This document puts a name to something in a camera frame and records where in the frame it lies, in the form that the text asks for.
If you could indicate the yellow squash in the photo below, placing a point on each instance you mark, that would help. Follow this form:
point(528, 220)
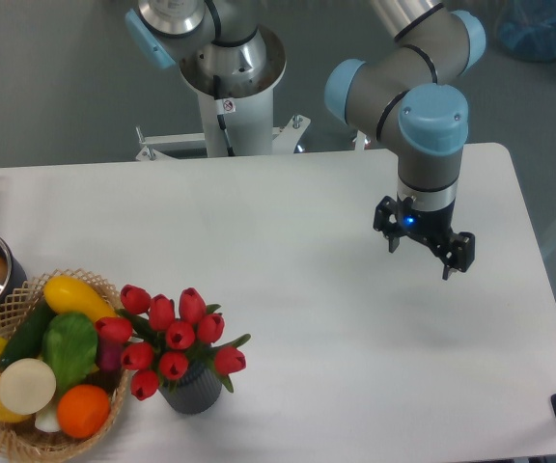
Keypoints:
point(65, 294)

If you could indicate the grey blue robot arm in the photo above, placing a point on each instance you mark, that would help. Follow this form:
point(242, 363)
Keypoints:
point(406, 102)

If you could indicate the white round onion slice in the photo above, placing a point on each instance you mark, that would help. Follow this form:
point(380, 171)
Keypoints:
point(27, 386)

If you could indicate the orange fruit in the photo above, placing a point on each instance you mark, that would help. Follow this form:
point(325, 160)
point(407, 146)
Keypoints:
point(83, 410)

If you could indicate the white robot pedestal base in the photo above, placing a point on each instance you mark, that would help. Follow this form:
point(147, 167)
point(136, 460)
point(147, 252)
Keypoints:
point(235, 93)

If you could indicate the woven wicker basket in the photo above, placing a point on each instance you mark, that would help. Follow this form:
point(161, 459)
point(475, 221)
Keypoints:
point(22, 442)

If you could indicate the dark green cucumber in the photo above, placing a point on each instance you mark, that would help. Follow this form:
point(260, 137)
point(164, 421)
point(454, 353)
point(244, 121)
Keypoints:
point(26, 341)

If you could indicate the blue plastic bag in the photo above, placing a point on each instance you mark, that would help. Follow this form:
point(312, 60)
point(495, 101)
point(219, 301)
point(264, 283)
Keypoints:
point(527, 30)

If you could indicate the dark grey ribbed vase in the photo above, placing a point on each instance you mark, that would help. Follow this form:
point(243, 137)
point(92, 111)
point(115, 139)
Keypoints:
point(195, 392)

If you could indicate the red tulip bouquet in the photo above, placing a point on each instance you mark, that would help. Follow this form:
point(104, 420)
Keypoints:
point(169, 344)

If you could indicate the purple red onion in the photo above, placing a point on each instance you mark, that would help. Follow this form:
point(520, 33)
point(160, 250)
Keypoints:
point(108, 355)

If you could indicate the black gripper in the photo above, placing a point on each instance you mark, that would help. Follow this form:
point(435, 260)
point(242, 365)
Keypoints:
point(395, 219)

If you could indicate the green lettuce leaf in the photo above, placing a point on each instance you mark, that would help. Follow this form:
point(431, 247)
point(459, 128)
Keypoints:
point(69, 347)

